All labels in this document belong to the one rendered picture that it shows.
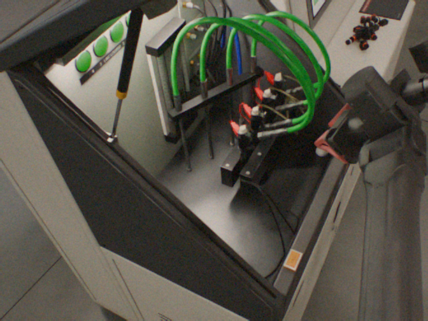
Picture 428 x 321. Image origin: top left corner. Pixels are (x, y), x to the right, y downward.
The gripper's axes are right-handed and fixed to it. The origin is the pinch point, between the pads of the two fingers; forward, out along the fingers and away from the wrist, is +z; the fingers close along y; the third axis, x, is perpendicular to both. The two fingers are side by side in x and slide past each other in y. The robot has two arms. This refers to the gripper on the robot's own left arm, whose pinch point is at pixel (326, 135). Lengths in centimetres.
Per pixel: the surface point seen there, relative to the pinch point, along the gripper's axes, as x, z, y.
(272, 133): 0.8, 26.9, -4.6
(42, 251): -6, 172, 67
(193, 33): -29, 54, -21
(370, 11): 14, 63, -88
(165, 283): 13, 53, 40
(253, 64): -11, 45, -24
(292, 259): 23.4, 22.5, 16.8
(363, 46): 16, 50, -63
